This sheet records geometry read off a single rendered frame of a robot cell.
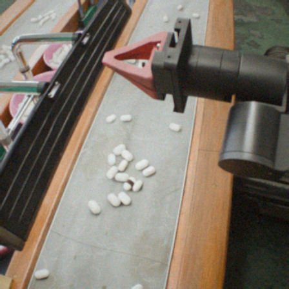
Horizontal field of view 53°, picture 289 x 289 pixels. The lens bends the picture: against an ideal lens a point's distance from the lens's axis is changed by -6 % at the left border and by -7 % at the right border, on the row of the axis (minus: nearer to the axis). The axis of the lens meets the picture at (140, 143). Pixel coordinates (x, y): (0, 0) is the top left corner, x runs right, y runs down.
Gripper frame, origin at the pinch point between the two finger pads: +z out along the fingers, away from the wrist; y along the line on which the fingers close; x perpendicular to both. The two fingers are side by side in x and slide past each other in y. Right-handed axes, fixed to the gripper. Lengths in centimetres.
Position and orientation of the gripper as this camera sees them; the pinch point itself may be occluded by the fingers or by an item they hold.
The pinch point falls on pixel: (110, 59)
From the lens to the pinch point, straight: 37.2
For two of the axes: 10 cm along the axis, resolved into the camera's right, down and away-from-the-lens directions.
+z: -9.4, -2.0, 2.7
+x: 2.8, -9.1, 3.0
